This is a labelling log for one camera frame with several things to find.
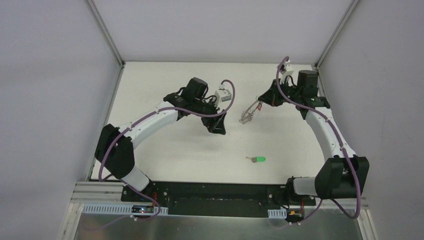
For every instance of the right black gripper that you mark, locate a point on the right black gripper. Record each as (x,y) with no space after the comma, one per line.
(268,98)

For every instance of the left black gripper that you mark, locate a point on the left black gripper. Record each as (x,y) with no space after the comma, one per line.
(209,118)

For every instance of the green headed key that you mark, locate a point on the green headed key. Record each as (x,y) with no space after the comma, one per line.
(256,159)

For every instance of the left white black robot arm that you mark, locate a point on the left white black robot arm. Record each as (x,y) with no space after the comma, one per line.
(116,146)

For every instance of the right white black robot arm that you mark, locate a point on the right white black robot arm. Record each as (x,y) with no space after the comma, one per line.
(344,173)

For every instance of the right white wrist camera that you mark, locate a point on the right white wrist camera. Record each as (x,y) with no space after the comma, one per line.
(284,71)

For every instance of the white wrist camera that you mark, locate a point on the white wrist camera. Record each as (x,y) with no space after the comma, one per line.
(222,95)
(284,71)

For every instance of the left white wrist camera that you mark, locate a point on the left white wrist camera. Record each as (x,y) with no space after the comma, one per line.
(222,95)

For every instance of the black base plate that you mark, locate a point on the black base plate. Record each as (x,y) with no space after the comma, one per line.
(219,199)

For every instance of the right white cable duct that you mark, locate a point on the right white cable duct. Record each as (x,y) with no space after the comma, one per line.
(277,213)

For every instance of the white cable duct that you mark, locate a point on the white cable duct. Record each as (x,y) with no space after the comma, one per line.
(277,213)
(123,209)

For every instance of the aluminium frame rail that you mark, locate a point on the aluminium frame rail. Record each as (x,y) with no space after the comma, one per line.
(110,193)

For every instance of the left white cable duct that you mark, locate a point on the left white cable duct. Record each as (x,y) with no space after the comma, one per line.
(123,209)

